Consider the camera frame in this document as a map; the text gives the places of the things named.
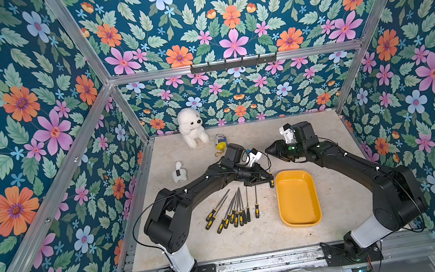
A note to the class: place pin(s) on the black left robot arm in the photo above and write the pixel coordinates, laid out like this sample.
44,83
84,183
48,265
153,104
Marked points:
168,222

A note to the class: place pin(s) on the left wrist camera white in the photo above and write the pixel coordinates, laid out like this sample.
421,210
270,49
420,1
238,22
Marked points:
253,156

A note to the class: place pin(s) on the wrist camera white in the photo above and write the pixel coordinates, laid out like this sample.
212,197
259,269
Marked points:
288,133
253,156

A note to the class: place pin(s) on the yellow plastic storage tray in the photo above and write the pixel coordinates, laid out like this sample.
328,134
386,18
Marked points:
298,201

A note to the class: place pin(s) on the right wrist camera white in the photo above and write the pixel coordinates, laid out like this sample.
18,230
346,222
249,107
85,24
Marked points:
288,133

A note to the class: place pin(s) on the white plush seal toy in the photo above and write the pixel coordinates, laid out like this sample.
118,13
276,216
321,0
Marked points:
191,127

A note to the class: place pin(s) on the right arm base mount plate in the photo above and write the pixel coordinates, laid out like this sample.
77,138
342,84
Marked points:
347,253

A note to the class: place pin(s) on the small white robot figurine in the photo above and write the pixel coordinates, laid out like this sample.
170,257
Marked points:
179,174

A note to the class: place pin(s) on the black wall hook rail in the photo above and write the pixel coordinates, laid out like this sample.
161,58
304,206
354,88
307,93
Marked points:
220,66

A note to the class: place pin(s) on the yellow blue small toy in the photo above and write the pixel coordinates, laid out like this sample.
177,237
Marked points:
221,143

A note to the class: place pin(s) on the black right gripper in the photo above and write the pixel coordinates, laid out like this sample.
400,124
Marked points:
280,148

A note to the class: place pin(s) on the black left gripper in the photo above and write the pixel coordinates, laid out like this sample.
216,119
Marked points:
254,174

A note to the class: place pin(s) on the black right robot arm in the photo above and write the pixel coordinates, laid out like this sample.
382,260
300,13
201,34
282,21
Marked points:
397,197

